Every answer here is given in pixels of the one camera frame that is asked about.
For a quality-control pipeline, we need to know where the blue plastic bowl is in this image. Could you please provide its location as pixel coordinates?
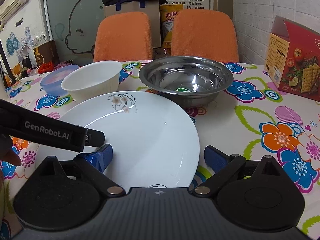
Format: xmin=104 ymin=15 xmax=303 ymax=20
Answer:
xmin=40 ymin=64 xmax=79 ymax=97

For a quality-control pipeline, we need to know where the white plate with flower print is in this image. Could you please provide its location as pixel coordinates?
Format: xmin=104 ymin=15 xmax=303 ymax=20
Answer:
xmin=35 ymin=90 xmax=201 ymax=190

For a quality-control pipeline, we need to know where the white ceramic bowl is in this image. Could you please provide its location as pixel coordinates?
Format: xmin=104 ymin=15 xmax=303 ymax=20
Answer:
xmin=61 ymin=61 xmax=123 ymax=103

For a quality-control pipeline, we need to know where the stainless steel bowl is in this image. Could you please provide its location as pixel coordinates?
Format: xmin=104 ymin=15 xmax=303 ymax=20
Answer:
xmin=139 ymin=56 xmax=234 ymax=108

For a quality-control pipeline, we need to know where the person's left hand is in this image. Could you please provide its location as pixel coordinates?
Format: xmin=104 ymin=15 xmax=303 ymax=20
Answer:
xmin=0 ymin=134 xmax=21 ymax=179

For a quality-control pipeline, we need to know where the red plastic bag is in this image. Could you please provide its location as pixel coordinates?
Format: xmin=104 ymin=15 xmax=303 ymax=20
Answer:
xmin=37 ymin=61 xmax=55 ymax=74

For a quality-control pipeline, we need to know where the floral tablecloth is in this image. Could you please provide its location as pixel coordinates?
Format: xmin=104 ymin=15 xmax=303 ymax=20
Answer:
xmin=1 ymin=61 xmax=319 ymax=239

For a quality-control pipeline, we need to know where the brown gift bag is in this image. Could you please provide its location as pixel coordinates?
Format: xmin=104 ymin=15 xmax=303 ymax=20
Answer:
xmin=33 ymin=40 xmax=60 ymax=67

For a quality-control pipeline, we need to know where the left orange chair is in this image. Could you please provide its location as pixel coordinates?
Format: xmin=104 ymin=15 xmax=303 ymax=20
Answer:
xmin=93 ymin=11 xmax=152 ymax=62

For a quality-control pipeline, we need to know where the orange chair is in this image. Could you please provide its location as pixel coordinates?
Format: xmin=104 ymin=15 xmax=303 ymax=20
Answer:
xmin=171 ymin=9 xmax=239 ymax=63
xmin=93 ymin=11 xmax=152 ymax=62

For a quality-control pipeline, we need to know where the red cracker box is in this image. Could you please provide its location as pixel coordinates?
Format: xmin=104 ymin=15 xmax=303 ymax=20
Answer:
xmin=265 ymin=16 xmax=320 ymax=101

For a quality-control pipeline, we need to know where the right orange chair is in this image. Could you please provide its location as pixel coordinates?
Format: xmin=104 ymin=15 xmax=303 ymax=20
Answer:
xmin=171 ymin=9 xmax=239 ymax=63

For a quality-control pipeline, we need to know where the yellow snack bag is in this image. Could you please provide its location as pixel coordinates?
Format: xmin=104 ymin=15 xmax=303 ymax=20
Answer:
xmin=159 ymin=4 xmax=184 ymax=56

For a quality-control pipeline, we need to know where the cardboard box with blue tape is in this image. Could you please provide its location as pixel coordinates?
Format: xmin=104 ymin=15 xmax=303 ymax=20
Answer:
xmin=103 ymin=0 xmax=161 ymax=49

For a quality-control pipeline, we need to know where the wall air conditioner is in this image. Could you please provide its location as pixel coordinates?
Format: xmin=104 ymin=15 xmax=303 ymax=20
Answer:
xmin=0 ymin=0 xmax=29 ymax=24

